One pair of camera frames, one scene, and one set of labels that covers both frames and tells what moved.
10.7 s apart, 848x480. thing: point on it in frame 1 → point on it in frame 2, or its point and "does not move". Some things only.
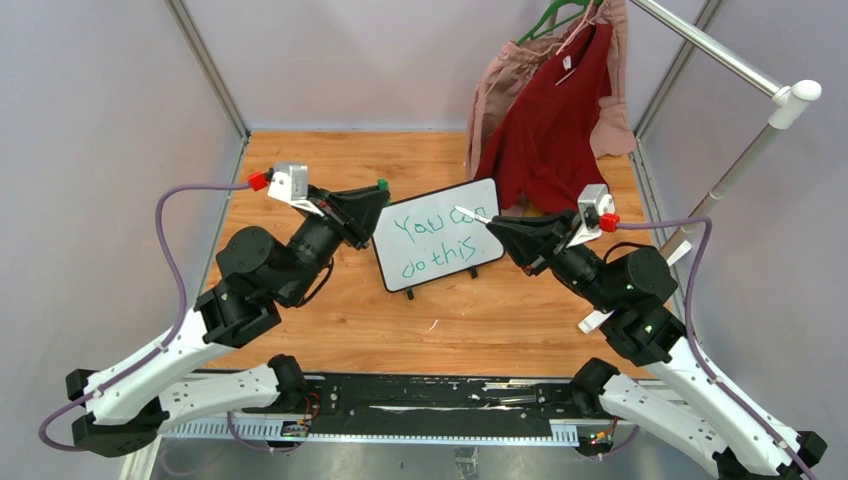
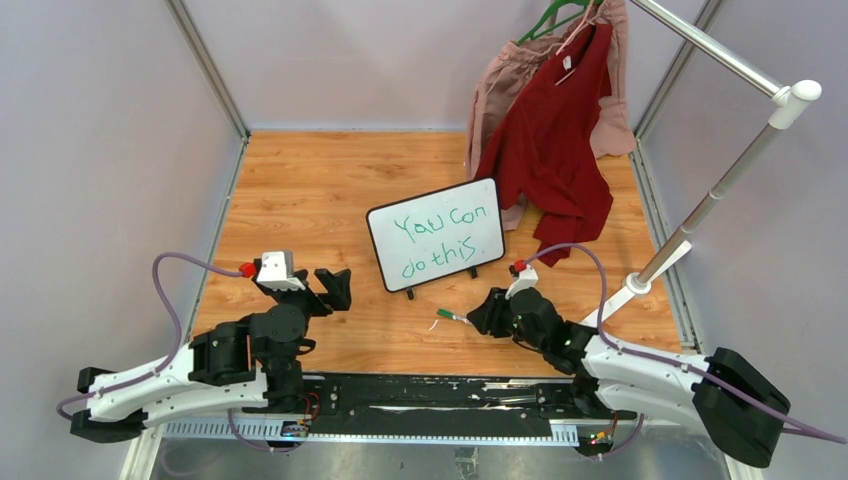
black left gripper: (354, 214) → (338, 295)
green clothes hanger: (534, 32) does not move
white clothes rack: (787, 100) does not move
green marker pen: (476, 216) → (448, 314)
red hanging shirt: (542, 153) does not move
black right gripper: (536, 240) → (488, 316)
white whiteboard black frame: (425, 238) does not move
